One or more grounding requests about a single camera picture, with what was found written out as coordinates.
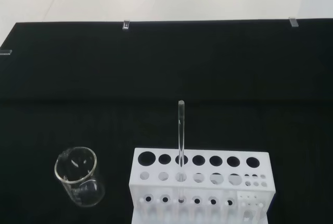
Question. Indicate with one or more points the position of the white test tube rack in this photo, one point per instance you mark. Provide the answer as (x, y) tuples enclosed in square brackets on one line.
[(203, 190)]

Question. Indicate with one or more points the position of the black cloth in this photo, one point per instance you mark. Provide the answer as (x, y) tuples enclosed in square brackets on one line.
[(156, 78)]

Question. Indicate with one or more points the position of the clear cloth clip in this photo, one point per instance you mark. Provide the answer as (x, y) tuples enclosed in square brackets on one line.
[(293, 22), (125, 24), (5, 52)]

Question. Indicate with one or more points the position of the clear glass beaker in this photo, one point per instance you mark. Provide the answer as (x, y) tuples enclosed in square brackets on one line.
[(83, 190)]

